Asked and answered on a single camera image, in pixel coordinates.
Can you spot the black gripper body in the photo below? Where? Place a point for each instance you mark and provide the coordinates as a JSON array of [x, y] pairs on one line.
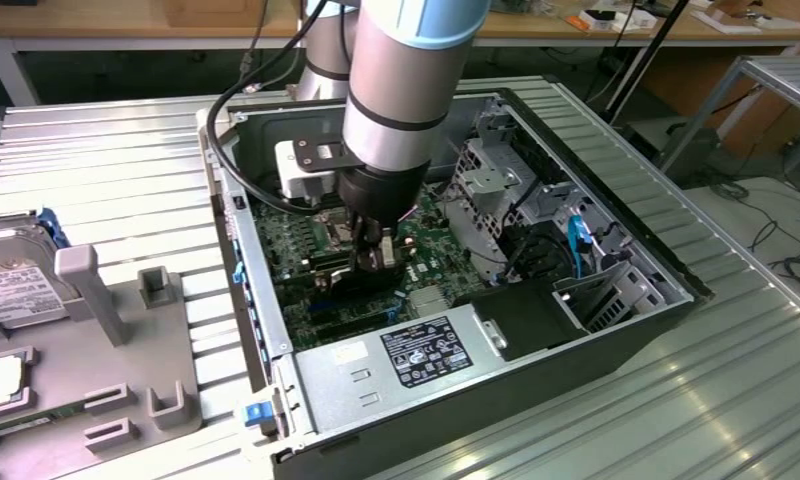
[[383, 192]]

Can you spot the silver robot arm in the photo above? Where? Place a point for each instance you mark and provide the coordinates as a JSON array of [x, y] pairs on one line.
[[407, 80]]

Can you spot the CPU socket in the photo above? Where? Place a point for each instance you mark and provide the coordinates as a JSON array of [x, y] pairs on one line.
[[337, 227]]

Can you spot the green motherboard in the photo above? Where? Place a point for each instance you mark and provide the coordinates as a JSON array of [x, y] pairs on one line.
[[441, 250]]

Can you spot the silver chipset heatsink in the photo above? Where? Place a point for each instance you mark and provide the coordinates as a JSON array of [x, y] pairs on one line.
[[433, 301]]

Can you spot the black expansion slot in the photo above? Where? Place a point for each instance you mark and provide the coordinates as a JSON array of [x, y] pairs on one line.
[[354, 321], [355, 332]]

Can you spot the metal disk bay cage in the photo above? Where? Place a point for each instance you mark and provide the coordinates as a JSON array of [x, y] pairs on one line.
[[487, 180]]

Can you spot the grey power supply unit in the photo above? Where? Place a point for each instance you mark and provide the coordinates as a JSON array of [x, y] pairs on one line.
[[347, 382]]

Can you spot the blue case latch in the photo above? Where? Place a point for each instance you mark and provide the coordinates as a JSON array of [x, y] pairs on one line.
[[255, 415]]

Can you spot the silver perforated disk caddy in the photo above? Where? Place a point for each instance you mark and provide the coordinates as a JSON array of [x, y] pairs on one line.
[[614, 290]]

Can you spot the black open PC case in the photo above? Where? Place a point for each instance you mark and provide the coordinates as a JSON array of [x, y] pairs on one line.
[[574, 380]]

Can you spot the wooden desk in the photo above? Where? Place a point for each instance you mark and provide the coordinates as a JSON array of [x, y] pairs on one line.
[[541, 32]]

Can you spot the orange white box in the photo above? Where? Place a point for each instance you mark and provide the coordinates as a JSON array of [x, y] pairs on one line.
[[581, 22]]

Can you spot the black floor box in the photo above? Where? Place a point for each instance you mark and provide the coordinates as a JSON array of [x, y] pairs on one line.
[[681, 150]]

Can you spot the black pole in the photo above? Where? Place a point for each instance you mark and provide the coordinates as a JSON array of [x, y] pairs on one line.
[[648, 57]]

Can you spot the small black box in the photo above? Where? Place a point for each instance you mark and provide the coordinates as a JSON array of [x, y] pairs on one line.
[[608, 15]]

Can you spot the grey parts rack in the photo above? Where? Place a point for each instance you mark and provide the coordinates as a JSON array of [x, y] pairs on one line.
[[74, 360]]

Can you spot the small white box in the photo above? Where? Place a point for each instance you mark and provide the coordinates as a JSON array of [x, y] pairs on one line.
[[637, 21]]

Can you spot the brown wooden cabinet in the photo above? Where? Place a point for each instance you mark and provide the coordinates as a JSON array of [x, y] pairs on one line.
[[694, 85]]

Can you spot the flat white box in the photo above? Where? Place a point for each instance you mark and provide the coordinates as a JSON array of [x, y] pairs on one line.
[[728, 21]]

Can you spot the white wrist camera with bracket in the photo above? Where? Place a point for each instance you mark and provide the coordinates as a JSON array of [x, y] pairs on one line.
[[303, 175]]

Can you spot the hard disk with blue bracket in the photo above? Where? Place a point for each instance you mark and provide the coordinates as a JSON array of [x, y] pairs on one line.
[[7, 280]]

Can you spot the aluminium frame table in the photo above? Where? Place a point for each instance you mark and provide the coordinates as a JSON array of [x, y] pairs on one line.
[[788, 85]]

